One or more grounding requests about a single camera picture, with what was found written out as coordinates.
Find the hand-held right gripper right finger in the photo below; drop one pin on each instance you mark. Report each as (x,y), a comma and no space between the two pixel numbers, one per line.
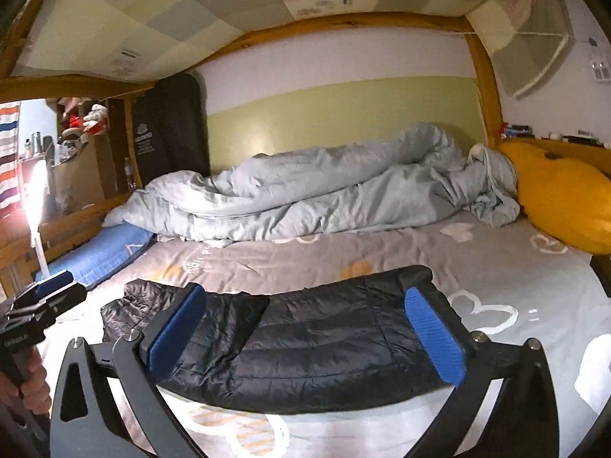
(437,338)

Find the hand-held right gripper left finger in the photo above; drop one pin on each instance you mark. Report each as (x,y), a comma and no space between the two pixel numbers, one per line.
(176,334)

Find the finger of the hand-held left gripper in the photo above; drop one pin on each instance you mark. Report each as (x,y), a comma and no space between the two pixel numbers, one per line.
(62,298)
(52,280)

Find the black puffer jacket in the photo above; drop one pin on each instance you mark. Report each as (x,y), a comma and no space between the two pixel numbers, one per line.
(310,343)

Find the person's left hand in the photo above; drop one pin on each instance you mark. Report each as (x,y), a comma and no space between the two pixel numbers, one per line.
(40,391)

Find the white desk lamp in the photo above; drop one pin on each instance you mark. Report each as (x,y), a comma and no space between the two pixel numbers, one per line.
(40,248)

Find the blue pillow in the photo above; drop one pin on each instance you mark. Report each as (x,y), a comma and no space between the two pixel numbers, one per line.
(105,253)

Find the printed grey bed sheet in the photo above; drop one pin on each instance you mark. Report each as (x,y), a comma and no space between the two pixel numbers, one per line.
(501,267)

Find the brown cardboard box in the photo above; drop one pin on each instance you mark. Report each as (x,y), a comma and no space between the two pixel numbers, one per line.
(81,176)

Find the clear water bottle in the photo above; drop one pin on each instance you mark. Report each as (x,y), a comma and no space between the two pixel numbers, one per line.
(128,174)

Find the striped hanging cloth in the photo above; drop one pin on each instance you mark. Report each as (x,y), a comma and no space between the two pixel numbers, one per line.
(9,152)

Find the red white plush toy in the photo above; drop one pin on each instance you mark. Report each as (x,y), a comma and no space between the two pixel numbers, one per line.
(94,119)

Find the black bag with white print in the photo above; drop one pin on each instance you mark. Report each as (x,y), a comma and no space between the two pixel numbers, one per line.
(172,133)

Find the yellow pillow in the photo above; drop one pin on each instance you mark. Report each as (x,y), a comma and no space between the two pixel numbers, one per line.
(563,195)

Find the grey duvet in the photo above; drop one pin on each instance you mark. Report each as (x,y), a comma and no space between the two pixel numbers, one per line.
(310,191)

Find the small blue box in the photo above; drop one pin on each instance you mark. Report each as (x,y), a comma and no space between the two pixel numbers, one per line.
(519,129)

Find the checkered mattress cover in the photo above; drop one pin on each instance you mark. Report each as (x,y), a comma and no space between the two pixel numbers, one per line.
(191,0)

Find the translucent mesh net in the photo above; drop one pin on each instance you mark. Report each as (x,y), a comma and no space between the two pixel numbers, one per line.
(525,33)

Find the wooden bunk bed frame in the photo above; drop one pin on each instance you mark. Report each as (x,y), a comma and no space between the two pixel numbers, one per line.
(334,26)

